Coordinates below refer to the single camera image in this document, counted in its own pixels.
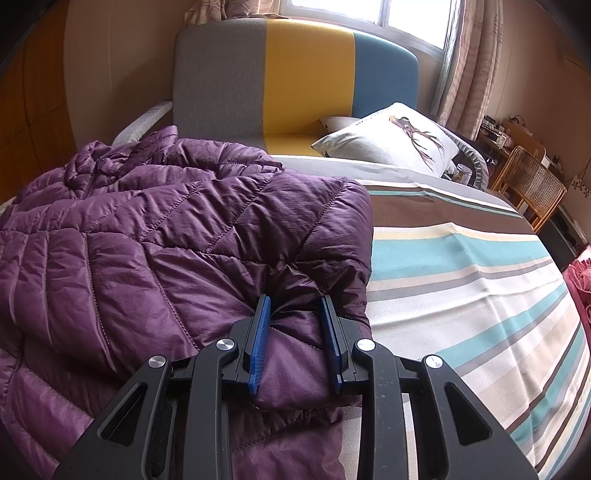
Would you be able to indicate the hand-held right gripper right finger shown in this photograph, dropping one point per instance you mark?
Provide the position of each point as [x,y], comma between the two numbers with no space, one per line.
[330,341]

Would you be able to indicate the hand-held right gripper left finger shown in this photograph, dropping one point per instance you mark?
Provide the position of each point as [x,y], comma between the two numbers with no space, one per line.
[259,341]

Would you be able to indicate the purple quilted puffer jacket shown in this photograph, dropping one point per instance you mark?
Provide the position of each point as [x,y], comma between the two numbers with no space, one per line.
[161,240]

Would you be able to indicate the striped bed sheet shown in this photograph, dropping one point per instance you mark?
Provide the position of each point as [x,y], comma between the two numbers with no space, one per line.
[461,286]

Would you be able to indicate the white deer print pillow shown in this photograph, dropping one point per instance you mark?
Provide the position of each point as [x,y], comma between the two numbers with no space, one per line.
[383,138]

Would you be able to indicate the metal tin can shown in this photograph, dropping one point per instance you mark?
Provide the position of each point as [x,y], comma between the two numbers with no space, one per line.
[462,173]

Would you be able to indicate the grey pillow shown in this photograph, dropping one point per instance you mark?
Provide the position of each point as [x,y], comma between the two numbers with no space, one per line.
[339,122]

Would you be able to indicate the grey padded bed bumper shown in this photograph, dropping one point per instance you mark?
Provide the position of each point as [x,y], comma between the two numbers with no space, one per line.
[476,159]

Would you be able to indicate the rattan chair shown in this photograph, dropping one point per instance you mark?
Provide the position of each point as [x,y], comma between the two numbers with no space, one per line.
[531,182]

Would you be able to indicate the pink cloth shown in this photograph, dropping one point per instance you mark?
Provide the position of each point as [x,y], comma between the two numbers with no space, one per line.
[581,286]

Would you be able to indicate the grey yellow blue headboard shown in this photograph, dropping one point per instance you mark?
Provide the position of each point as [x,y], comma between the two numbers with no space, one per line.
[221,83]

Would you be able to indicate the brown paper bag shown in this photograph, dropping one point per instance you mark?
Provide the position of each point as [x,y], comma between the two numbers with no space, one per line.
[524,138]

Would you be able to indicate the beige patterned curtain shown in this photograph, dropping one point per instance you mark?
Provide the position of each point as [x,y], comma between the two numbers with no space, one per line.
[207,9]
[471,69]

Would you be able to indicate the window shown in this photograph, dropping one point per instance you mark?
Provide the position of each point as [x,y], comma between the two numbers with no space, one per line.
[406,18]

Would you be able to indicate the white bed rail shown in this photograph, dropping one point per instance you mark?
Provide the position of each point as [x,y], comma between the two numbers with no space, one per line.
[138,122]

